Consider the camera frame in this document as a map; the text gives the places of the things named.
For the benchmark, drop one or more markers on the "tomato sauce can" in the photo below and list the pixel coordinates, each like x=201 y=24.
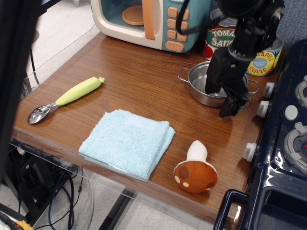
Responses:
x=220 y=35

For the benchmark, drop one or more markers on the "dark blue toy stove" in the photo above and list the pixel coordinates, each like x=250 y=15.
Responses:
x=276 y=198

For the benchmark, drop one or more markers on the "spoon with green handle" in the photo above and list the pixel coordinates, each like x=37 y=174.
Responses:
x=76 y=92

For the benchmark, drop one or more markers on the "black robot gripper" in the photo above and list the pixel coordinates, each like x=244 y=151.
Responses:
x=227 y=71

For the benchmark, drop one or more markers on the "small stainless steel pot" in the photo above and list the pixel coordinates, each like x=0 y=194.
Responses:
x=197 y=77

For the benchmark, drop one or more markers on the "white stove knob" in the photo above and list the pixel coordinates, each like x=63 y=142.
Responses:
x=268 y=90
x=249 y=151
x=262 y=108

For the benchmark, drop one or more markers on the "plush brown mushroom toy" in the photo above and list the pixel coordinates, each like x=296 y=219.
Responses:
x=195 y=175

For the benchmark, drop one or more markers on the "teal toy microwave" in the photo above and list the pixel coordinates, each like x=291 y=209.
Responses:
x=150 y=23

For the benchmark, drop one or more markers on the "pineapple slices can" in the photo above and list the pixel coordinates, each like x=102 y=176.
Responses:
x=266 y=61

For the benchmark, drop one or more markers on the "black desk frame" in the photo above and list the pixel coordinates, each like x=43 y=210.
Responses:
x=36 y=182

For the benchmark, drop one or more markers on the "light blue folded cloth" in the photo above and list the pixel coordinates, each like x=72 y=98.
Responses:
x=128 y=143

